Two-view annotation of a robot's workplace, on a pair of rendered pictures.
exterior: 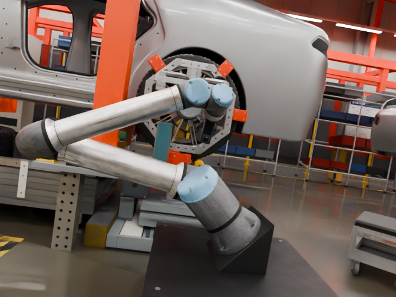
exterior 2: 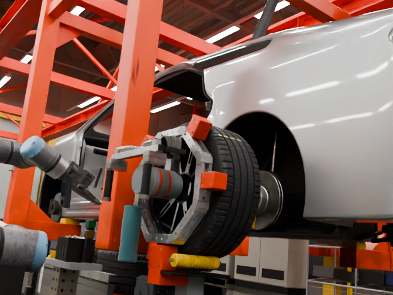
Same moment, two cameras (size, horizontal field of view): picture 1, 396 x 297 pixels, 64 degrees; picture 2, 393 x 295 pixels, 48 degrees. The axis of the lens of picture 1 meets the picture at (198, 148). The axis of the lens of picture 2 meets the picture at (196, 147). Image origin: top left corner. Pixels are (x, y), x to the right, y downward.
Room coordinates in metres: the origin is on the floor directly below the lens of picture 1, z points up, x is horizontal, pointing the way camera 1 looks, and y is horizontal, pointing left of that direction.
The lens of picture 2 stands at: (0.90, -1.76, 0.58)
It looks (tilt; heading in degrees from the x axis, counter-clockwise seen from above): 13 degrees up; 59
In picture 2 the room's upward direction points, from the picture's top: 5 degrees clockwise
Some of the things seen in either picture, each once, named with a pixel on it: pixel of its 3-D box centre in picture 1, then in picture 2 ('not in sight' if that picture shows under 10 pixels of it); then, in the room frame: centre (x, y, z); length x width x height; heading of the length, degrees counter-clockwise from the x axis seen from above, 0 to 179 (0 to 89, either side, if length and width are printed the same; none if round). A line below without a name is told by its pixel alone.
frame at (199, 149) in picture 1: (188, 107); (169, 185); (1.91, 0.10, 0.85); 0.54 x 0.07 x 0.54; 95
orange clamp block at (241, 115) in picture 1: (238, 115); (213, 181); (1.94, -0.22, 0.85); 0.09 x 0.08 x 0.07; 95
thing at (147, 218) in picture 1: (178, 215); not in sight; (2.08, 0.06, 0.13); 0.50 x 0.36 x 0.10; 95
